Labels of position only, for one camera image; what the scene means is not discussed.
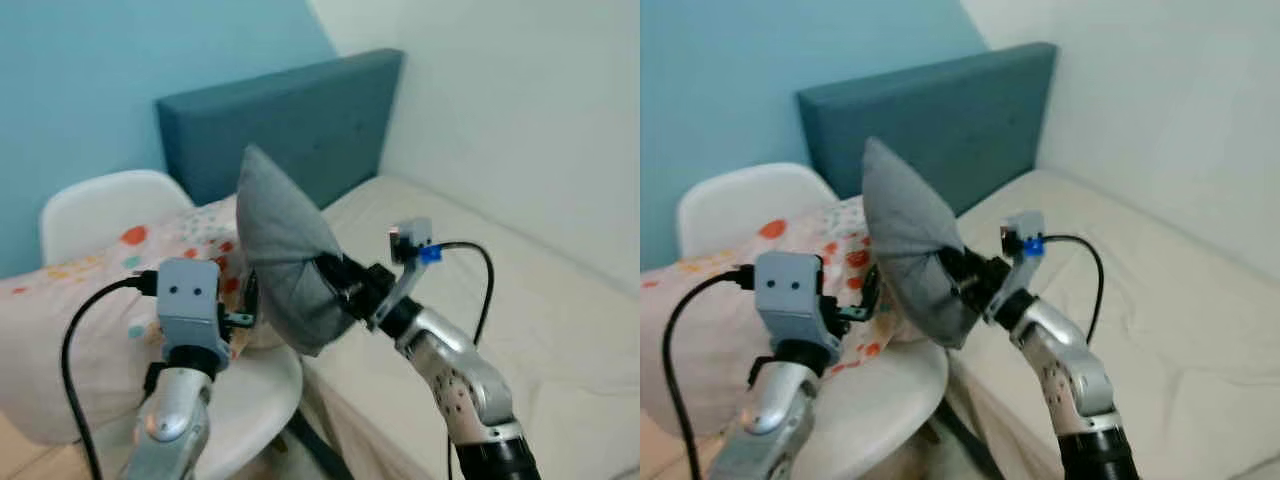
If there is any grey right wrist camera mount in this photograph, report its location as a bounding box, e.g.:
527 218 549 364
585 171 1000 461
984 211 1047 323
372 217 437 329

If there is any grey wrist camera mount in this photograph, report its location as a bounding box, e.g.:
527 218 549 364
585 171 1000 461
984 211 1047 323
372 217 437 329
752 250 843 367
155 257 228 352

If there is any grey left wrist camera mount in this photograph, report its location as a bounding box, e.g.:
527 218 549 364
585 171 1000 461
155 257 228 352
752 250 843 367

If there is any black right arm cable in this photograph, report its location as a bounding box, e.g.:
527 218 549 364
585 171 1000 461
434 240 497 480
1040 234 1107 347

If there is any white plastic chair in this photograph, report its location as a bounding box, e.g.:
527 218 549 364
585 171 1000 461
677 162 1003 480
40 169 351 480

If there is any grey pillow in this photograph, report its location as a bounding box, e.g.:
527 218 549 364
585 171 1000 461
862 136 982 351
236 144 357 357

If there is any cream sheeted bed mattress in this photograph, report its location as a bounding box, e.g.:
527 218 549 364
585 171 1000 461
300 175 641 480
945 168 1280 480

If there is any blue upholstered headboard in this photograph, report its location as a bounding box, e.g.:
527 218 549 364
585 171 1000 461
155 48 406 210
797 42 1059 217

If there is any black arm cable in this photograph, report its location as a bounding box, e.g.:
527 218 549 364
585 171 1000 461
661 264 757 480
1040 234 1107 347
61 274 160 480
434 240 497 480

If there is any white pillow with colourful dots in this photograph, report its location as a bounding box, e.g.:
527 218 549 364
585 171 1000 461
0 194 263 447
640 194 893 438

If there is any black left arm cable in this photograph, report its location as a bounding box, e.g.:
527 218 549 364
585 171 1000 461
61 274 160 480
661 264 757 480

